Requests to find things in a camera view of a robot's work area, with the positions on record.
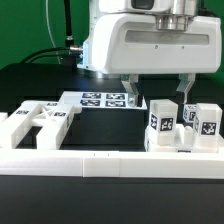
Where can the white tagged nut cube right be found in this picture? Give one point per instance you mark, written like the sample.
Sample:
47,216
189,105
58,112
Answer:
189,113

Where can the white base tag sheet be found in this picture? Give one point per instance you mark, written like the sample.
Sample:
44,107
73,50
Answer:
100,100

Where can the white chair seat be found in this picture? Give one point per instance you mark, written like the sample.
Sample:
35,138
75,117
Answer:
183,142

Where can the white chair back frame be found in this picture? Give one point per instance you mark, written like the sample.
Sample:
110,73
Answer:
54,120

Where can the white U-shaped obstacle fence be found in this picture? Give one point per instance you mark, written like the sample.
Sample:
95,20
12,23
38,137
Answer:
26,159

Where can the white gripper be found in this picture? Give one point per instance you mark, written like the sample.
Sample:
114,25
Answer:
153,37

